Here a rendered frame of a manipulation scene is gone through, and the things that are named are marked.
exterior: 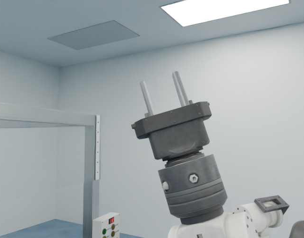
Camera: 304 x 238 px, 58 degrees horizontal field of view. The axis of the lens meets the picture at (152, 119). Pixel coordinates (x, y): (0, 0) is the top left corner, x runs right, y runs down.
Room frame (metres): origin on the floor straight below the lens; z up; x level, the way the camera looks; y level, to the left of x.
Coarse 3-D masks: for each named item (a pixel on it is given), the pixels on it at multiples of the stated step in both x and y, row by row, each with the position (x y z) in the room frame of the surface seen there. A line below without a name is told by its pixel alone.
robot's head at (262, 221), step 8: (240, 208) 0.65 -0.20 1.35; (248, 208) 0.64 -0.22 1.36; (256, 208) 0.65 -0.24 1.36; (256, 216) 0.63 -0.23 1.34; (264, 216) 0.64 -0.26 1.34; (272, 216) 0.66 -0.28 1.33; (280, 216) 0.67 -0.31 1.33; (256, 224) 0.62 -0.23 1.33; (264, 224) 0.64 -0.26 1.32; (272, 224) 0.67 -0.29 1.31; (264, 232) 0.66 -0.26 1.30
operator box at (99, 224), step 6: (102, 216) 1.50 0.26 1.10; (108, 216) 1.50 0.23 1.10; (114, 216) 1.51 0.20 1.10; (96, 222) 1.42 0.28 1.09; (102, 222) 1.41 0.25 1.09; (108, 222) 1.46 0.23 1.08; (114, 222) 1.51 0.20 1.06; (96, 228) 1.42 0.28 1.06; (102, 228) 1.42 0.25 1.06; (108, 228) 1.46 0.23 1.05; (96, 234) 1.42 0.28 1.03; (102, 234) 1.42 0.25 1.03; (108, 234) 1.46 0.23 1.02
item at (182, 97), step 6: (174, 72) 0.43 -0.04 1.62; (174, 78) 0.43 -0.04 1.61; (180, 78) 0.43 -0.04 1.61; (180, 84) 0.42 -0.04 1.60; (180, 90) 0.42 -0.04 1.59; (180, 96) 0.42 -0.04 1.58; (186, 96) 0.42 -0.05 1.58; (180, 102) 0.44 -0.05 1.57; (186, 102) 0.42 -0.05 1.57; (192, 102) 0.42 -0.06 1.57
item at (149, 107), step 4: (144, 80) 0.43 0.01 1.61; (140, 84) 0.43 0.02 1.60; (144, 84) 0.43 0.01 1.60; (144, 88) 0.43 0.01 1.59; (144, 92) 0.42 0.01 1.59; (148, 92) 0.42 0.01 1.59; (144, 96) 0.42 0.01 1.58; (148, 96) 0.42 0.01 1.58; (144, 100) 0.43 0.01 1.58; (148, 100) 0.42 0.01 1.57; (148, 104) 0.42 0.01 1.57; (148, 108) 0.42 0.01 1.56; (152, 108) 0.42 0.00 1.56; (148, 112) 0.43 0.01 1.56; (152, 112) 0.42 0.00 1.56; (148, 116) 0.42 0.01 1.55
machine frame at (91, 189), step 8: (88, 184) 1.45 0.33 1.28; (96, 184) 1.46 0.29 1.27; (88, 192) 1.45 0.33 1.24; (96, 192) 1.47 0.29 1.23; (88, 200) 1.45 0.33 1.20; (96, 200) 1.47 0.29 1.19; (88, 208) 1.45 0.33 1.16; (96, 208) 1.47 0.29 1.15; (88, 216) 1.45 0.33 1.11; (96, 216) 1.47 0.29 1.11; (88, 224) 1.44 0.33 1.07; (88, 232) 1.44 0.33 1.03
